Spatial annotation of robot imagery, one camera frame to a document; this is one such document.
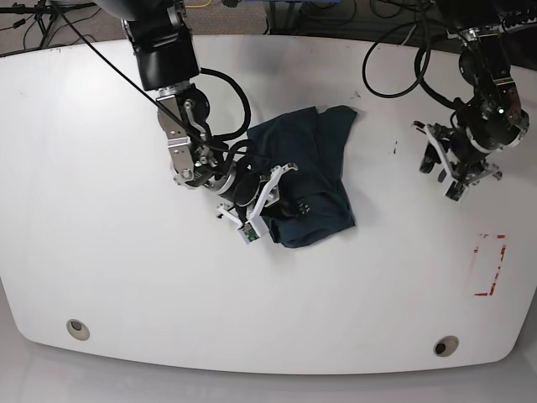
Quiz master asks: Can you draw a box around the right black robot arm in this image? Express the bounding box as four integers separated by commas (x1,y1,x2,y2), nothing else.
98,1,305,229

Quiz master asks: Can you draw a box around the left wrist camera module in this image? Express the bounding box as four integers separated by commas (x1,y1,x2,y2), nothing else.
445,181,468,202

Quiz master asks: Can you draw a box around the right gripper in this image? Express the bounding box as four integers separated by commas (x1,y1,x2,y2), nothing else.
214,162,311,228

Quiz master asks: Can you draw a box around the dark teal T-shirt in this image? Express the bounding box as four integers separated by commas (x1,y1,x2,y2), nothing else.
247,106,358,249

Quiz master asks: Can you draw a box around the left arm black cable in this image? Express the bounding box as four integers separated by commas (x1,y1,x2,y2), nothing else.
362,16,462,110

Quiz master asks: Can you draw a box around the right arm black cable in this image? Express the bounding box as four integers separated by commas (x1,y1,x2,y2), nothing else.
50,0,253,169

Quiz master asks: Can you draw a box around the red tape rectangle marking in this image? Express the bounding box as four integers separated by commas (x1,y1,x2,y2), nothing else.
467,233,507,297

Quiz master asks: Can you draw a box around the right table cable grommet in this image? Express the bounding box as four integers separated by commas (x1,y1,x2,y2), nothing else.
433,335,459,358

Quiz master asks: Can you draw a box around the left table cable grommet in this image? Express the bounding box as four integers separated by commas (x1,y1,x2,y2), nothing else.
66,319,91,342

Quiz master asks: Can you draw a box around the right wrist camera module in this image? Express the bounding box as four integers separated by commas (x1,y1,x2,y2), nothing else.
237,222,269,244

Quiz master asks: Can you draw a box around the black tripod stand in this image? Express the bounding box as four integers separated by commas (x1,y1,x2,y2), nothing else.
1,1,100,50

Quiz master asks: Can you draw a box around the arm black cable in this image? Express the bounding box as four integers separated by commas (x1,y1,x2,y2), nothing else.
362,16,462,110
50,0,253,169

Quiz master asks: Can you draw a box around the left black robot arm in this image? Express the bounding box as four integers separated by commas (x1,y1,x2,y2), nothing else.
414,1,536,201

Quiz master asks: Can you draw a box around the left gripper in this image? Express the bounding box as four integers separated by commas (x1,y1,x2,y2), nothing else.
413,121,503,201

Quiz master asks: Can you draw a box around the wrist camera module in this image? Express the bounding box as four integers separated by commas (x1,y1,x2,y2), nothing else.
237,222,269,244
445,181,468,202

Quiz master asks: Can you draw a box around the table cable grommet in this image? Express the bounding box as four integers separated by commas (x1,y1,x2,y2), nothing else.
66,319,91,342
433,335,459,358

